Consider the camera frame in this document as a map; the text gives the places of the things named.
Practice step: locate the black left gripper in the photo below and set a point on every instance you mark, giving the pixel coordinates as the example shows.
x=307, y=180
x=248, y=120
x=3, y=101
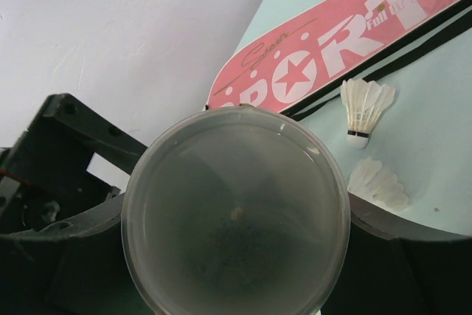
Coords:
x=44, y=175

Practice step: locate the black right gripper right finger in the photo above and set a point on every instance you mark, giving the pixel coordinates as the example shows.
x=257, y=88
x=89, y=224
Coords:
x=396, y=266

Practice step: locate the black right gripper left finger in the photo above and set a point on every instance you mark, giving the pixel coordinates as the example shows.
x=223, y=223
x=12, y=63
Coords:
x=74, y=266

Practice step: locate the white shuttlecock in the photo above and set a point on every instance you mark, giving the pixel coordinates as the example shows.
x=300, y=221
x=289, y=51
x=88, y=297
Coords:
x=365, y=102
x=377, y=184

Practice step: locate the pink racket bag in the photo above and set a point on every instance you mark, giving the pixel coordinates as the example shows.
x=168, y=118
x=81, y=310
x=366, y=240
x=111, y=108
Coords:
x=293, y=61

